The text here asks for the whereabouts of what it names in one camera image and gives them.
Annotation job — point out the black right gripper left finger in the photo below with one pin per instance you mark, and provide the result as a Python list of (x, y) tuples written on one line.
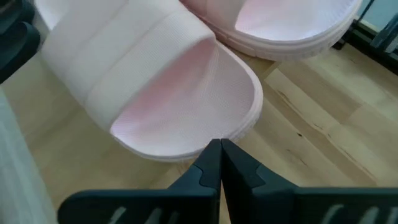
[(174, 205)]

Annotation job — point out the pink slide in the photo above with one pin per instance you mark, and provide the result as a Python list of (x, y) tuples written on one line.
[(186, 102), (295, 21)]

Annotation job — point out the black aluminium table frame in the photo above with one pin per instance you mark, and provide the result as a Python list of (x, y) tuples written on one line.
[(367, 53)]

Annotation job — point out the black slide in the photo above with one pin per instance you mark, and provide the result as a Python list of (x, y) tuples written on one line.
[(15, 53), (12, 12)]

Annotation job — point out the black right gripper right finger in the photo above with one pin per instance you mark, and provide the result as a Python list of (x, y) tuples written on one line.
[(280, 205)]

